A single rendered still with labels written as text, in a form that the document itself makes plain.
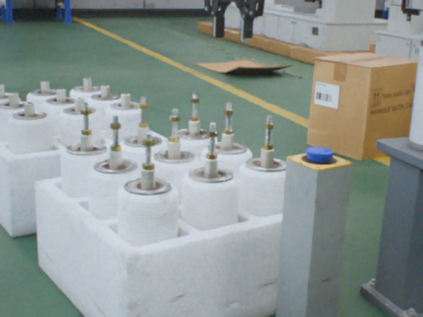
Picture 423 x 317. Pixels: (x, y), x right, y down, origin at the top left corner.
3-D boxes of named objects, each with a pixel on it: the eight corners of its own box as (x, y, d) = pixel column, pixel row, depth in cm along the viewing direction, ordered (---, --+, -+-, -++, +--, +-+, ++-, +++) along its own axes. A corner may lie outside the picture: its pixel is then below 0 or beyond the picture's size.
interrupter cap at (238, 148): (244, 157, 119) (244, 153, 119) (204, 154, 120) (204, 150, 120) (248, 146, 126) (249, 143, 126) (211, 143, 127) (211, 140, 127)
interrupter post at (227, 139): (232, 152, 122) (233, 136, 121) (219, 151, 122) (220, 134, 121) (234, 149, 124) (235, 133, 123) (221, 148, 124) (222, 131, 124)
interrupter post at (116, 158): (114, 165, 112) (114, 147, 111) (125, 168, 111) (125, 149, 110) (106, 169, 110) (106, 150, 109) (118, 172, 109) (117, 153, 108)
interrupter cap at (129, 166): (110, 160, 115) (110, 156, 115) (146, 166, 112) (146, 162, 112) (84, 170, 109) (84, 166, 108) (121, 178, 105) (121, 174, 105)
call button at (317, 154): (319, 157, 99) (320, 144, 98) (338, 164, 96) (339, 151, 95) (299, 161, 97) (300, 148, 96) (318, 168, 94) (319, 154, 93)
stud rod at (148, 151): (143, 178, 101) (143, 131, 99) (149, 177, 101) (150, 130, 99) (146, 180, 100) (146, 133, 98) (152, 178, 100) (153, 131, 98)
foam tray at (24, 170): (103, 166, 193) (102, 107, 187) (167, 208, 161) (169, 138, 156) (-32, 186, 172) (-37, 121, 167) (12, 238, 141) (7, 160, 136)
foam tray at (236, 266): (201, 228, 150) (203, 153, 145) (317, 300, 119) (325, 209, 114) (38, 265, 129) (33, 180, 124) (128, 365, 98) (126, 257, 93)
